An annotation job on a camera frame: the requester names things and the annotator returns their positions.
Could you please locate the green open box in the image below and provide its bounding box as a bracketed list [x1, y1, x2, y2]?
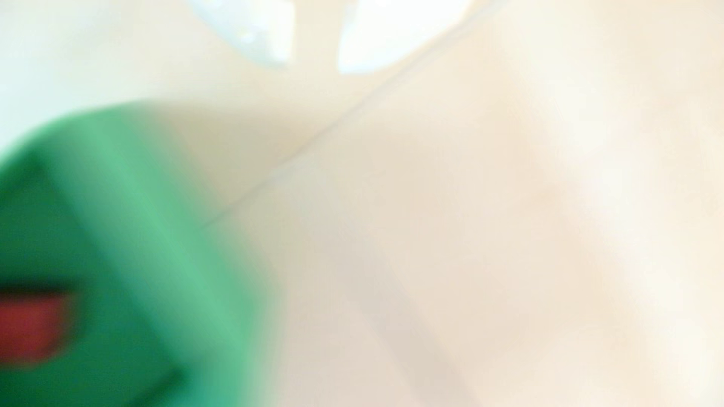
[0, 101, 281, 407]

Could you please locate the red rectangular block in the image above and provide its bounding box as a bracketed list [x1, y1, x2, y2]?
[0, 291, 75, 367]

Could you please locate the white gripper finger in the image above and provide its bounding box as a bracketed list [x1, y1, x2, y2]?
[186, 0, 296, 70]
[336, 0, 472, 75]

